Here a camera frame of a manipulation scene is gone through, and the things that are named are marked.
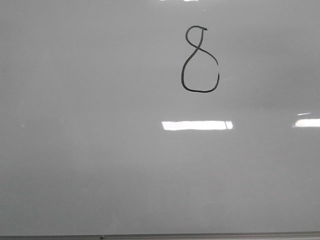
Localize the black drawn number eight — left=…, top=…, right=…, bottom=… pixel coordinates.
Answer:
left=181, top=25, right=220, bottom=94

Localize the white whiteboard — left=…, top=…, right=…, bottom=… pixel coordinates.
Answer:
left=0, top=0, right=320, bottom=235

